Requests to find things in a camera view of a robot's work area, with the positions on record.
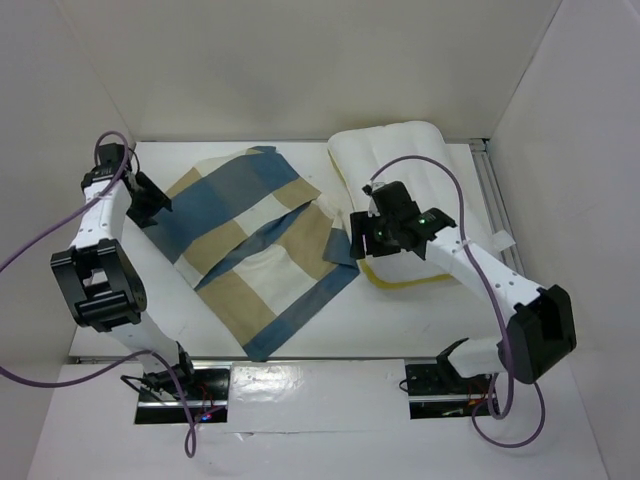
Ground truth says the aluminium rail front edge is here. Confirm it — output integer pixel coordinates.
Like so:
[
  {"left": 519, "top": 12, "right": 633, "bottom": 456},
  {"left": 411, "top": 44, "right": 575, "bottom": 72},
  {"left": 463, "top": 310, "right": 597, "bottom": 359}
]
[{"left": 69, "top": 354, "right": 501, "bottom": 365}]

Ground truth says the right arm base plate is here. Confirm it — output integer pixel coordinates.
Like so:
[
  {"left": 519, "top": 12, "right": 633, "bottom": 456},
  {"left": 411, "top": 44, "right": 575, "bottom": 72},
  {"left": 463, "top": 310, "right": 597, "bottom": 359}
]
[{"left": 398, "top": 362, "right": 490, "bottom": 420}]

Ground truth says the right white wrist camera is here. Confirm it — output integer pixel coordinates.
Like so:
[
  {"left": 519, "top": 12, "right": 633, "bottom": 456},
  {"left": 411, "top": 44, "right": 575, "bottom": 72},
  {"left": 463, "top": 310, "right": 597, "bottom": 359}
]
[{"left": 362, "top": 182, "right": 386, "bottom": 197}]

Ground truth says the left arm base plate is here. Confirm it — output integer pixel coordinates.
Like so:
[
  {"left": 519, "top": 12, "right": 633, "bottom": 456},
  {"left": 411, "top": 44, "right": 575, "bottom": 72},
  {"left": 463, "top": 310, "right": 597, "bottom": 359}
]
[{"left": 120, "top": 363, "right": 231, "bottom": 425}]

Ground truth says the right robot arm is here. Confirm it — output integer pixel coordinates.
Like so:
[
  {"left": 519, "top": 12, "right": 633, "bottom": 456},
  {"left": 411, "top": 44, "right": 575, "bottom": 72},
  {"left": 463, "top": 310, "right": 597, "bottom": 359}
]
[{"left": 350, "top": 181, "right": 577, "bottom": 392}]

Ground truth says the blue beige checked pillowcase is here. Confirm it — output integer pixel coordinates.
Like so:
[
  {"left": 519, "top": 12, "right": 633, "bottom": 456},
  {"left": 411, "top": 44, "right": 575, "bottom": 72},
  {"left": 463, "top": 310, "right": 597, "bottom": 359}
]
[{"left": 144, "top": 146, "right": 359, "bottom": 361}]

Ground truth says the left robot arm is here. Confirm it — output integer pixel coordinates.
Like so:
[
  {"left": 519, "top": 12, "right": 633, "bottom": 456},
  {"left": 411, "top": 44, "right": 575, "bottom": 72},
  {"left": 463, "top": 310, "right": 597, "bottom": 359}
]
[{"left": 50, "top": 143, "right": 198, "bottom": 399}]

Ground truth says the white pillow yellow edge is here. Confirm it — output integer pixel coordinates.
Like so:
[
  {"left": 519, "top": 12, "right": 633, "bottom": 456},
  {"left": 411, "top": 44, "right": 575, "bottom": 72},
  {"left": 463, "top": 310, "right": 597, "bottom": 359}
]
[{"left": 328, "top": 121, "right": 504, "bottom": 289}]

